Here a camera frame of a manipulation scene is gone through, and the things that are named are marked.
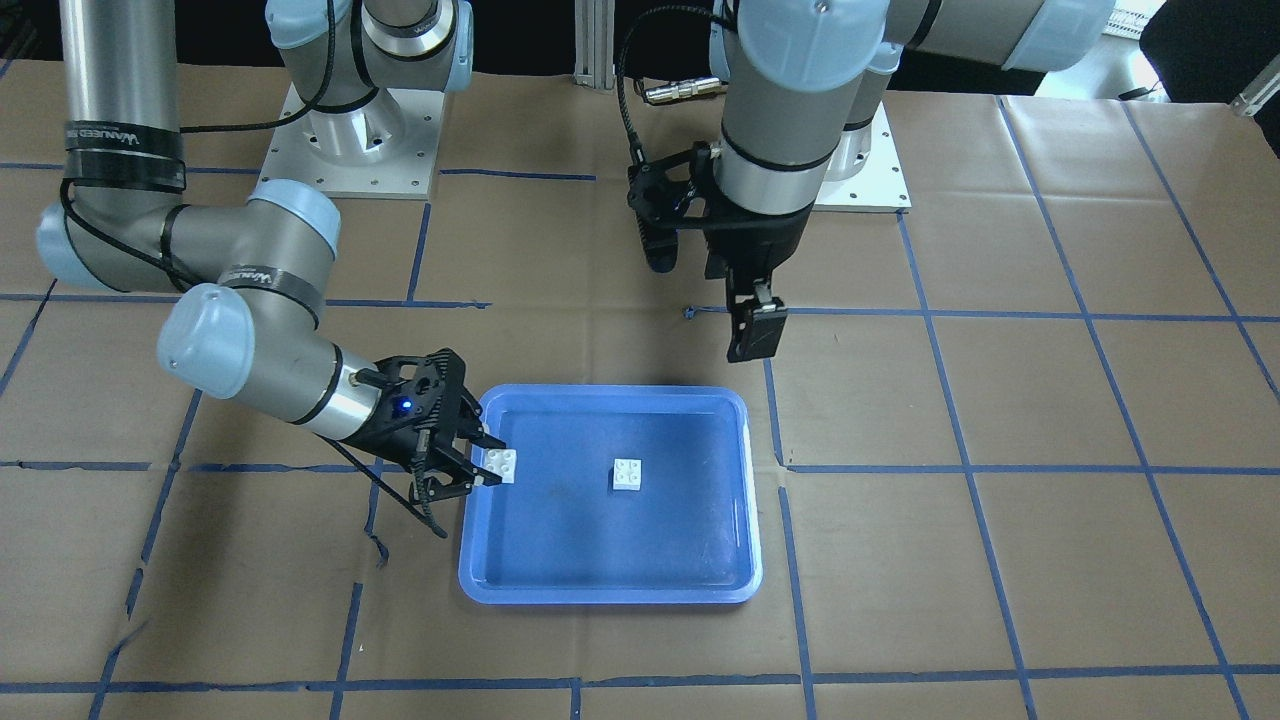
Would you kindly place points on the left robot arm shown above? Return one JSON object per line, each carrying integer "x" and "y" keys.
{"x": 804, "y": 76}

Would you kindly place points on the white block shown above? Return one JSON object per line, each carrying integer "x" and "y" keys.
{"x": 500, "y": 465}
{"x": 627, "y": 474}

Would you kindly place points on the blue plastic tray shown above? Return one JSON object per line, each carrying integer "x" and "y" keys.
{"x": 560, "y": 535}

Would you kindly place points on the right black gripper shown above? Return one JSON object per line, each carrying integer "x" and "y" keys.
{"x": 397, "y": 433}

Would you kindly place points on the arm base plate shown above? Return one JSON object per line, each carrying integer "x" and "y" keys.
{"x": 865, "y": 175}
{"x": 384, "y": 150}

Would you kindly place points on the aluminium frame post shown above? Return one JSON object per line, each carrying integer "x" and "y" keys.
{"x": 594, "y": 33}

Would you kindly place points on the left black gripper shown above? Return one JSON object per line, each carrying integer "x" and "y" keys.
{"x": 757, "y": 239}

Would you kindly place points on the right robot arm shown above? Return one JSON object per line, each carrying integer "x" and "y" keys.
{"x": 250, "y": 278}

